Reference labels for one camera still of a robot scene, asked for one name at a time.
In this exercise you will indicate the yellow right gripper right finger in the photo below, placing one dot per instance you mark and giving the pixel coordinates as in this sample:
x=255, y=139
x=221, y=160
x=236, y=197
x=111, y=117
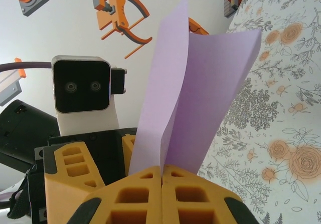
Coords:
x=195, y=204

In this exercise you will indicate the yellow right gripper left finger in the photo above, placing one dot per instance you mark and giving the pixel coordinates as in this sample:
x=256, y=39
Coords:
x=130, y=204

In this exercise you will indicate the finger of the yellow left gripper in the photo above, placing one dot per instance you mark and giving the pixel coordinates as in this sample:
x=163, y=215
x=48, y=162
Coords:
x=65, y=194
x=128, y=156

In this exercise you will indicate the purple paper sheet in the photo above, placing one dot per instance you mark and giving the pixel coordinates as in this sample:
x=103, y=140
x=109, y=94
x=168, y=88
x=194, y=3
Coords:
x=195, y=96

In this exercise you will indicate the orange grey machine sticker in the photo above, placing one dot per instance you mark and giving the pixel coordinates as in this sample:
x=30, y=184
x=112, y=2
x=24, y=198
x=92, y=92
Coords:
x=10, y=83

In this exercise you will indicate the floral print tablecloth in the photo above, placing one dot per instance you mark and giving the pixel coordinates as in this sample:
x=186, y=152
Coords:
x=276, y=108

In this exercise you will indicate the white left camera bracket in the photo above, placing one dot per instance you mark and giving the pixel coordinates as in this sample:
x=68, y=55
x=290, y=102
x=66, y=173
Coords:
x=87, y=123

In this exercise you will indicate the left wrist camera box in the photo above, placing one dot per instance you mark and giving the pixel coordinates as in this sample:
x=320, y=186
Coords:
x=80, y=88

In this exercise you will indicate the orange gripper wall sticker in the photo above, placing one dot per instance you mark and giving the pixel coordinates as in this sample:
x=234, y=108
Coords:
x=118, y=16

